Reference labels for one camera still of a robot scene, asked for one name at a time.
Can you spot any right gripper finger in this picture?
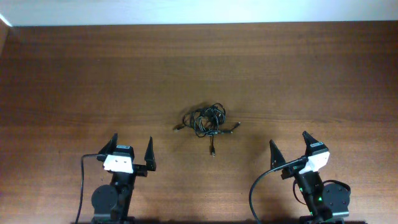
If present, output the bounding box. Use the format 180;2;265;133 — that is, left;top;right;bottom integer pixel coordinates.
302;131;323;156
269;139;286;169

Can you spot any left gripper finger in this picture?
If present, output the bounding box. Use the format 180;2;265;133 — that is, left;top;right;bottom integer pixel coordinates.
144;136;156;171
98;133;118;155

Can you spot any thin black usb cable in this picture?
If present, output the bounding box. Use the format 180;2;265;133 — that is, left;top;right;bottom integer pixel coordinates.
183;104;217;157

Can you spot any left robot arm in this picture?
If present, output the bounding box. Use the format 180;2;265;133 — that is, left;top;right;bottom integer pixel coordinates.
91;134;156;224

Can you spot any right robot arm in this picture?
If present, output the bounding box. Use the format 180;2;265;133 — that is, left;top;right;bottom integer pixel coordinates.
269;131;351;223

